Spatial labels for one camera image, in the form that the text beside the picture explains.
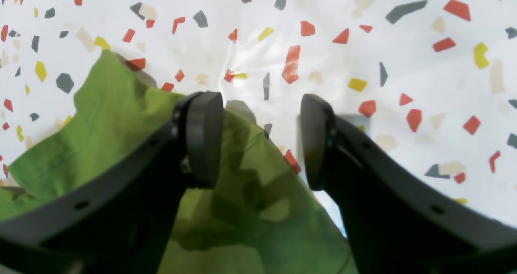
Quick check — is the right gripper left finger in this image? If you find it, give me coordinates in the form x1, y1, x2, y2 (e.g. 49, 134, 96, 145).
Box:
1, 91, 224, 274

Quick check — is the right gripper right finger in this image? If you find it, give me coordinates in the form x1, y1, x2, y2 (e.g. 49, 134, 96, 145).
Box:
300, 94, 517, 274

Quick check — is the green t-shirt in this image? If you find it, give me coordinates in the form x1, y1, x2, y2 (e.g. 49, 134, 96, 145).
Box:
1, 50, 357, 274

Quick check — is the terrazzo patterned tablecloth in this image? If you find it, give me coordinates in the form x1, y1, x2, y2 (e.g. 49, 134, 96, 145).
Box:
1, 0, 516, 243

